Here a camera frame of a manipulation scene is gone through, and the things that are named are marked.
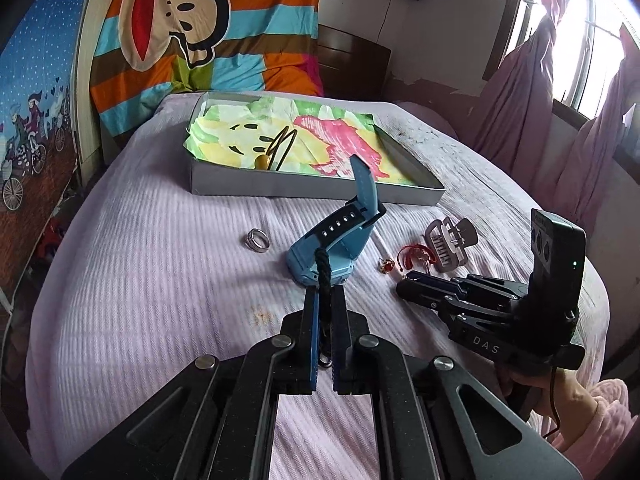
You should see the black hair tie yellow bead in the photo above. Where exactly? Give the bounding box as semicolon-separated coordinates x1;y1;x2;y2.
252;127;299;171

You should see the person's right forearm pink sleeve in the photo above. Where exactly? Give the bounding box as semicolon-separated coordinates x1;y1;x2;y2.
547;379;632;480

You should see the person's right hand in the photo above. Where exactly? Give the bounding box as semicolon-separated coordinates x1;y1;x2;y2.
500;367;596;441

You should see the beige claw hair clip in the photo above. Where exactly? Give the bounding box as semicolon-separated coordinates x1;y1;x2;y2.
425;217;479;273

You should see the pink curtain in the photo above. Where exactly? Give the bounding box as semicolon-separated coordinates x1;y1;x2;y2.
450;0;640;256

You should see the blue printed fabric wardrobe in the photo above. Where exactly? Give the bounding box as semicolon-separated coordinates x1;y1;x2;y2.
0;0;96;306

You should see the dark wooden headboard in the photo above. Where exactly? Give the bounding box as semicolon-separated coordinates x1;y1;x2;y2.
316;24;392;101

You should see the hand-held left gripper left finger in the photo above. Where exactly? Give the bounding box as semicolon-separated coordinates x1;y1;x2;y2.
60;284;321;480

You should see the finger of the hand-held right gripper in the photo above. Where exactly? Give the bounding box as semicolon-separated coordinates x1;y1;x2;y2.
396;282;501;321
406;271;526;302

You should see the black cable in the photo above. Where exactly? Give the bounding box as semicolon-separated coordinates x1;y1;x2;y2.
542;355;565;443

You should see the blue smartwatch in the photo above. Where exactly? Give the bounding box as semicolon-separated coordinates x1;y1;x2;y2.
286;155;387;288

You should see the pink pillow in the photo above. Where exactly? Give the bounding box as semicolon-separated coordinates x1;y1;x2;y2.
397;101;460;141

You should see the red toy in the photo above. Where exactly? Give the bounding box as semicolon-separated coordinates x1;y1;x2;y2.
30;217;63;266

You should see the window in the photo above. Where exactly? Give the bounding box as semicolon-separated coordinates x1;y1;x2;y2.
505;0;640;131

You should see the striped monkey print blanket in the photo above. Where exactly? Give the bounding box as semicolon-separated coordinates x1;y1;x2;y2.
90;0;325;136

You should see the colourful printed cloth lining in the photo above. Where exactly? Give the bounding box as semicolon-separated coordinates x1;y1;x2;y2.
186;95;432;181

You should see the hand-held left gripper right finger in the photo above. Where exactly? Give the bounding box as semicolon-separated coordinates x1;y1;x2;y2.
330;284;568;480

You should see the grey shallow box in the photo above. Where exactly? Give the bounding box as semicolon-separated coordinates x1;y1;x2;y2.
184;91;447;207

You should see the black braided cord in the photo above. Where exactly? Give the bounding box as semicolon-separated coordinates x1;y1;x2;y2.
314;250;335;368

